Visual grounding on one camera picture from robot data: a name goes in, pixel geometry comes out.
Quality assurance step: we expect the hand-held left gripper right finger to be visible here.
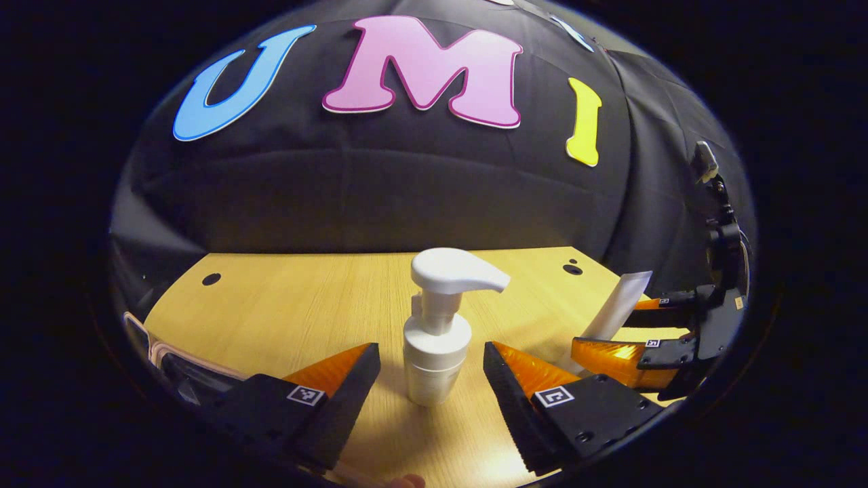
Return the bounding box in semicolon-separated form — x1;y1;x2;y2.
483;341;665;476

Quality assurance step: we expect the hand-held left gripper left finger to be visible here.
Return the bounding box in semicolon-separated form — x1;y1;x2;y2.
210;342;382;472

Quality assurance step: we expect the white squeeze tube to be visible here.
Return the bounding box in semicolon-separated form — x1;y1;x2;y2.
570;270;653;373

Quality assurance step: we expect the white pump bottle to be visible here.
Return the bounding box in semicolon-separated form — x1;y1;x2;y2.
403;247;511;407

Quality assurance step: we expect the black backdrop cloth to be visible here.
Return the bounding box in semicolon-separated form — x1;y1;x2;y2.
108;0;757;319

